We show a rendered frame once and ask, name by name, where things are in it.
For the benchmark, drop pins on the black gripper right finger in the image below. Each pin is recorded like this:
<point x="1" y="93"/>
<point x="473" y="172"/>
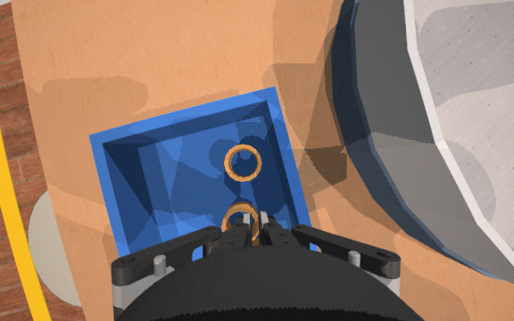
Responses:
<point x="384" y="265"/>

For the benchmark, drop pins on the blue crate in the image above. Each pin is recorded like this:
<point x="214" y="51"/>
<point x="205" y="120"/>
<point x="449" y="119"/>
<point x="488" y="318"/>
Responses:
<point x="164" y="177"/>

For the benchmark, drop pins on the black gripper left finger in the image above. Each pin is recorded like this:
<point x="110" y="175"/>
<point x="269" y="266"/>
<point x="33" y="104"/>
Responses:
<point x="134" y="273"/>

